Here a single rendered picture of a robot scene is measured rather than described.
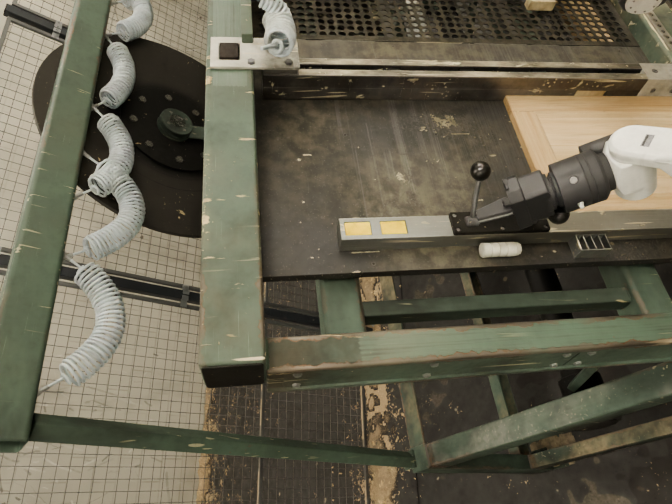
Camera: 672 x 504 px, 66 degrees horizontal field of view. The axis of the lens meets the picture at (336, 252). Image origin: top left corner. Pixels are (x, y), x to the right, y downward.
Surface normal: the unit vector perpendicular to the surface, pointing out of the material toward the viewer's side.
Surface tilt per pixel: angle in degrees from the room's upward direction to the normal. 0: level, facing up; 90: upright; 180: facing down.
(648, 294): 60
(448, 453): 0
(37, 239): 90
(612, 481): 0
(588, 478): 0
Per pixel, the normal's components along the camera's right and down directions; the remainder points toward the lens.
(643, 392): -0.80, -0.23
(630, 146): -0.46, -0.53
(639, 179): 0.05, 0.78
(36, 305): 0.59, -0.48
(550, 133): 0.11, -0.53
